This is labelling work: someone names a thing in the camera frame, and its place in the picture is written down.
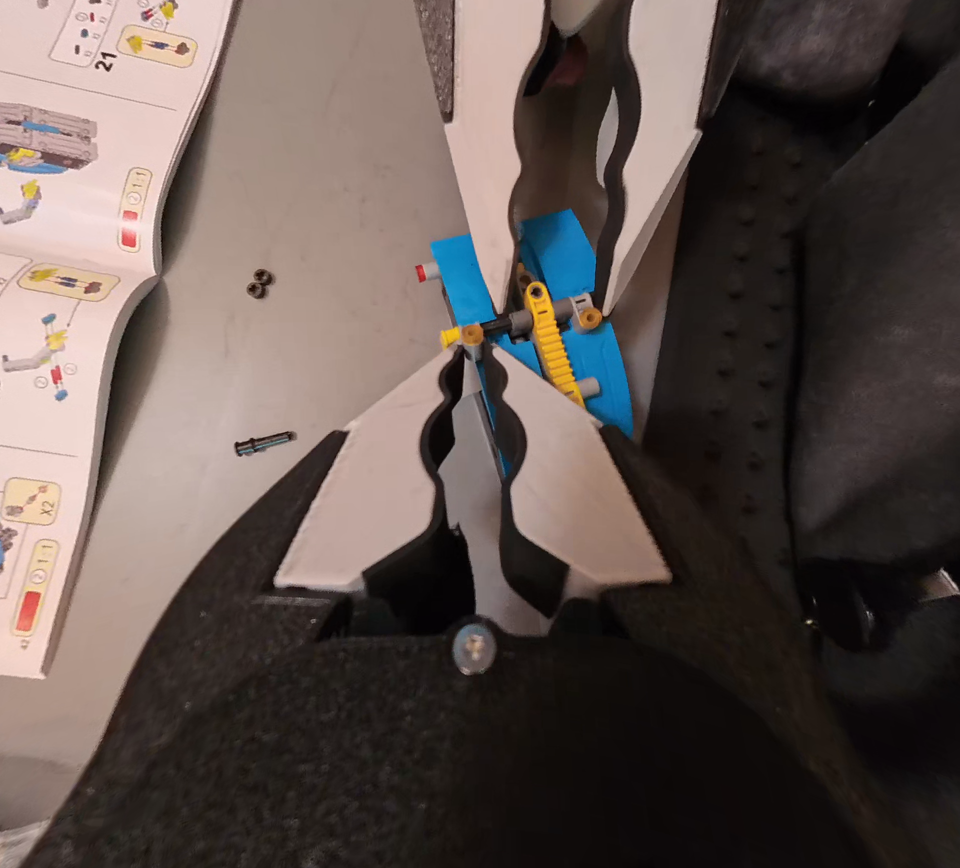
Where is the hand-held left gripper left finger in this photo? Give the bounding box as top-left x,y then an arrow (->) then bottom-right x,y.
272,344 -> 465,595

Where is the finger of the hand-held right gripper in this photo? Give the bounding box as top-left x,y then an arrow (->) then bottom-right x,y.
442,0 -> 547,320
594,0 -> 729,314

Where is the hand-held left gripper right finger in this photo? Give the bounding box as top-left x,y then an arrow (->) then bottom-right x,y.
487,346 -> 674,618

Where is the blue brick toy car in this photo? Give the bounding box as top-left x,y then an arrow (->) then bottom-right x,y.
414,208 -> 637,479

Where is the grey desk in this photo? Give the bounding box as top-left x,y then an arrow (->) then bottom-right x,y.
0,0 -> 676,868

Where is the person's right hand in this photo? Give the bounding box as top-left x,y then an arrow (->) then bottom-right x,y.
557,35 -> 595,87

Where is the dark dotted cloth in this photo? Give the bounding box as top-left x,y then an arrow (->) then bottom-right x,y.
641,84 -> 826,659

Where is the open instruction booklet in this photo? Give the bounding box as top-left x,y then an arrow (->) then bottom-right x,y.
0,0 -> 250,680

